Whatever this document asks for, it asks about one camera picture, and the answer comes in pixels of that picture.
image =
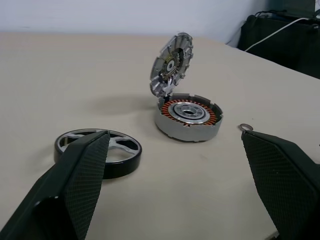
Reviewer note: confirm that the silver motor cover circuit board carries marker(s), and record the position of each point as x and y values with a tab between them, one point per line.
156	75

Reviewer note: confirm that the grey motor base copper windings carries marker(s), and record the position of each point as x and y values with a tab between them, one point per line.
187	132

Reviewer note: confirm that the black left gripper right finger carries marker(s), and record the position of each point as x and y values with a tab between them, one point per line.
285	180

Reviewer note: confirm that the small brass washer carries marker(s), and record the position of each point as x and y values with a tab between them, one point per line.
241	126

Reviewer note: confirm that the dark background equipment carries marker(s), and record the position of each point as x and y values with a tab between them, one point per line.
292	6

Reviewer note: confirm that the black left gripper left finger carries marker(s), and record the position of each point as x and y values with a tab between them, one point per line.
75	180

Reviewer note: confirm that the black bag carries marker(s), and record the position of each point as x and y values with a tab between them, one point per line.
287	52

